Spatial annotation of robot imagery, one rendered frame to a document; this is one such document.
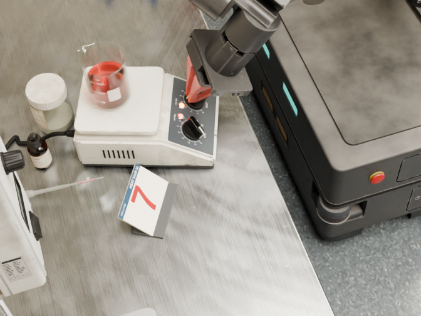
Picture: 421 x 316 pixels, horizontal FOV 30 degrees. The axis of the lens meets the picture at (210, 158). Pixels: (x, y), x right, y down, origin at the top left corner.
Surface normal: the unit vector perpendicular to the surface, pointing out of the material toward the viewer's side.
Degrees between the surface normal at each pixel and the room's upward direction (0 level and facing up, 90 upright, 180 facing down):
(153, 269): 0
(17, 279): 90
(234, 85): 30
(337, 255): 0
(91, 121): 0
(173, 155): 90
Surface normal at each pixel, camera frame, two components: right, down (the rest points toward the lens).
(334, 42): -0.04, -0.56
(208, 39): 0.47, -0.48
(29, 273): 0.30, 0.78
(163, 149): -0.05, 0.83
